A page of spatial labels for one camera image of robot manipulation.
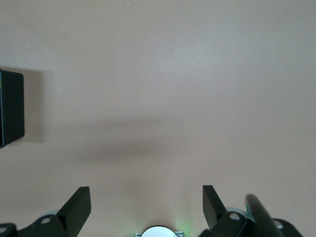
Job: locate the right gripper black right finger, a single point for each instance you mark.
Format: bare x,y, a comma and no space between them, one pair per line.
213,209

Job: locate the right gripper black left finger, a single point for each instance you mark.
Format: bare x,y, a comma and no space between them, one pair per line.
71,212

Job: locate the black plastic box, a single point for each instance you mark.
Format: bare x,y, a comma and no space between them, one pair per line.
13,108

